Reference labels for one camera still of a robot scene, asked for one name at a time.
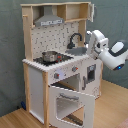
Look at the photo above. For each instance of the white dishwasher door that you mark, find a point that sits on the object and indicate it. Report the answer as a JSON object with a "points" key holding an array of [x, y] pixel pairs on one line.
{"points": [[91, 71]]}

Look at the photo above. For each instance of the grey range hood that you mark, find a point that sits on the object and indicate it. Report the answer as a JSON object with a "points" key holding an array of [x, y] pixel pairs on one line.
{"points": [[48, 18]]}

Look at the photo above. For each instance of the black stovetop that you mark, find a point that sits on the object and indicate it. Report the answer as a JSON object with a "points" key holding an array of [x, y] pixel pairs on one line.
{"points": [[60, 58]]}

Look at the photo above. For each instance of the left red stove knob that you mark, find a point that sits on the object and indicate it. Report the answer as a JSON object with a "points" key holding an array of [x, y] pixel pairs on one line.
{"points": [[56, 76]]}

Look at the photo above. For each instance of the red stove knob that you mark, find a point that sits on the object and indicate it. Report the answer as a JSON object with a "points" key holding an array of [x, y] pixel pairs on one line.
{"points": [[56, 76], [74, 69]]}

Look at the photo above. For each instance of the white oven door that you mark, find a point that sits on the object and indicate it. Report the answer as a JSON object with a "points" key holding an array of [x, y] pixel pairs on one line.
{"points": [[63, 102]]}

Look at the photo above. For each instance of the wooden toy kitchen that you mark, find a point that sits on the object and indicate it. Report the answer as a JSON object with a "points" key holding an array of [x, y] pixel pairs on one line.
{"points": [[39, 78]]}

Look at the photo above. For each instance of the silver toy pot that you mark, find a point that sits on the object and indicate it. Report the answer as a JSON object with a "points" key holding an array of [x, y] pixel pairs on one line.
{"points": [[49, 56]]}

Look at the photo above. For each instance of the black toy faucet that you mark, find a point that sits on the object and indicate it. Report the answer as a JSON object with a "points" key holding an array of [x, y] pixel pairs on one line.
{"points": [[73, 40]]}

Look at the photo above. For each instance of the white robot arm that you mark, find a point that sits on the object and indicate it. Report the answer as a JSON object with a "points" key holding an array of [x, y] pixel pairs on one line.
{"points": [[113, 57]]}

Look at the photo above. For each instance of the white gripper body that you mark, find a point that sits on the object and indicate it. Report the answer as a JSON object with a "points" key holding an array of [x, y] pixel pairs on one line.
{"points": [[98, 45]]}

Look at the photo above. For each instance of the grey toy sink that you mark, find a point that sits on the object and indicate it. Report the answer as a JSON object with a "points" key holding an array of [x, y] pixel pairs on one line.
{"points": [[77, 51]]}

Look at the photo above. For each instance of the right red stove knob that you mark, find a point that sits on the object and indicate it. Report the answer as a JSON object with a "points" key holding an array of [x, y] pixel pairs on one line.
{"points": [[74, 69]]}

